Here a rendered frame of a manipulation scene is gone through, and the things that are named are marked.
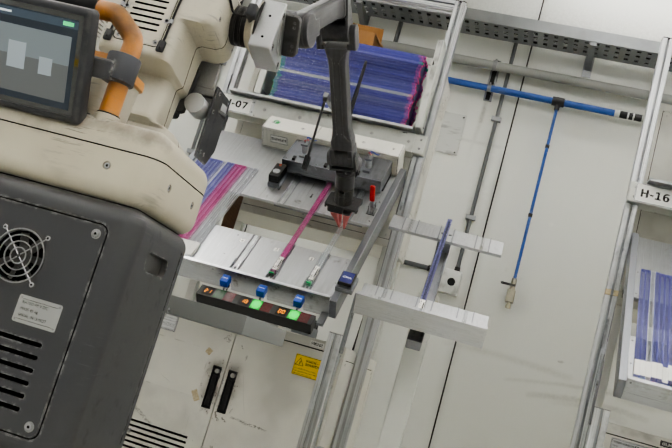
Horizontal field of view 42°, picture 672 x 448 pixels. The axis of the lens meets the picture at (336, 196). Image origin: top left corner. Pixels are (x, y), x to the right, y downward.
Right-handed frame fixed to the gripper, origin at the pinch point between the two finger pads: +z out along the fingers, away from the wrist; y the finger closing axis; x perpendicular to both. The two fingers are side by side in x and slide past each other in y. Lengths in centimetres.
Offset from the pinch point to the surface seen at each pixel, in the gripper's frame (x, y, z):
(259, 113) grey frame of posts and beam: -44, 46, -5
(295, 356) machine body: 24.9, 4.9, 34.5
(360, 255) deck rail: 12.1, -9.7, -0.3
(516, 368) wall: -103, -60, 141
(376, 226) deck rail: -3.3, -9.9, -0.1
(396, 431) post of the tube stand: 47, -33, 28
